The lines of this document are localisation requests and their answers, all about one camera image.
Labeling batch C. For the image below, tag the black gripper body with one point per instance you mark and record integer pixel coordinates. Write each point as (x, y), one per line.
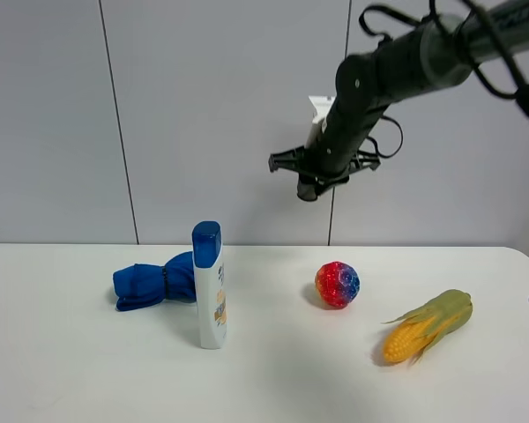
(319, 171)

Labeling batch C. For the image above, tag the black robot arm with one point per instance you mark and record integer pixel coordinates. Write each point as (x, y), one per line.
(440, 52)

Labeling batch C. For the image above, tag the red blue bumpy ball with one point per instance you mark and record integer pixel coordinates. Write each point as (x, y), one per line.
(337, 284)

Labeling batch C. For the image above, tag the white blue shampoo bottle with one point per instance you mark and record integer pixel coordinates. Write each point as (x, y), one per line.
(209, 278)

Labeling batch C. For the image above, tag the black hair band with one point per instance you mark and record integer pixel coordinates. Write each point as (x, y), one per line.
(164, 273)

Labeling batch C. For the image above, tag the yellow toy corn cob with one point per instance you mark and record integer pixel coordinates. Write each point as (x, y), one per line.
(422, 328)

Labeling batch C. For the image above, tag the rolled blue cloth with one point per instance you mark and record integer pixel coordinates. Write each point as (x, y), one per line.
(141, 285)

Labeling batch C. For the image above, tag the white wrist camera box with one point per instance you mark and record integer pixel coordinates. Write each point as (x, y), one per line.
(322, 106)

